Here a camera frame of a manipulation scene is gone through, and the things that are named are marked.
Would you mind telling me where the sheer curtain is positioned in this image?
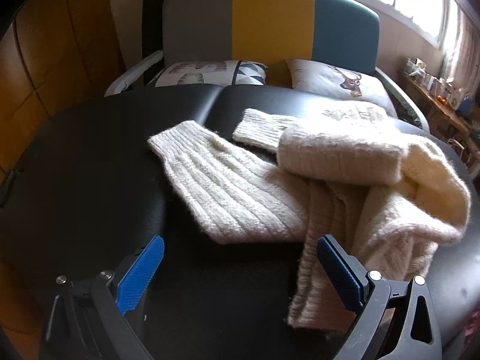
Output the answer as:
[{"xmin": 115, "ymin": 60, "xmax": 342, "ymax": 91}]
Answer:
[{"xmin": 442, "ymin": 7, "xmax": 480, "ymax": 94}]

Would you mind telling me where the grey yellow blue sofa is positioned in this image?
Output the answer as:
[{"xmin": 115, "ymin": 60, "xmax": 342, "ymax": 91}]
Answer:
[{"xmin": 104, "ymin": 0, "xmax": 430, "ymax": 130}]

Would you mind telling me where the cluttered wooden side table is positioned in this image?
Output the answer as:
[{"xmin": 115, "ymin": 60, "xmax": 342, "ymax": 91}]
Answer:
[{"xmin": 401, "ymin": 58, "xmax": 480, "ymax": 151}]

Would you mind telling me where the orange wooden wardrobe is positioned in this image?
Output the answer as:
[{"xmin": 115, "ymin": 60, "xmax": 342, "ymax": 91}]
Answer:
[{"xmin": 0, "ymin": 0, "xmax": 126, "ymax": 181}]

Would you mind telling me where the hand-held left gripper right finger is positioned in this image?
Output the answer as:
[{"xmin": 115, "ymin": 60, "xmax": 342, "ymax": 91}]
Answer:
[{"xmin": 317, "ymin": 234, "xmax": 443, "ymax": 360}]

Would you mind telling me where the cream knit sweater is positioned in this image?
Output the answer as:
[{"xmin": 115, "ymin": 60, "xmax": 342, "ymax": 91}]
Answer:
[{"xmin": 148, "ymin": 101, "xmax": 472, "ymax": 327}]

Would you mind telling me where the deer print pillow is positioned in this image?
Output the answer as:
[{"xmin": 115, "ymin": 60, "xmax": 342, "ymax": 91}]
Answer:
[{"xmin": 287, "ymin": 58, "xmax": 398, "ymax": 117}]

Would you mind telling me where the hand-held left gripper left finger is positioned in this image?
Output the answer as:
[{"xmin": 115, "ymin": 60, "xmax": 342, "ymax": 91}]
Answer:
[{"xmin": 45, "ymin": 235, "xmax": 165, "ymax": 360}]

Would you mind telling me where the triangle pattern pillow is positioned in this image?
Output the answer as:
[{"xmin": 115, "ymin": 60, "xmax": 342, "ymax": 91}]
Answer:
[{"xmin": 144, "ymin": 60, "xmax": 269, "ymax": 89}]

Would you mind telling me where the black rolled mat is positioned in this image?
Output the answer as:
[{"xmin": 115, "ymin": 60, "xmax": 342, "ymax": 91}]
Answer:
[{"xmin": 142, "ymin": 0, "xmax": 173, "ymax": 62}]

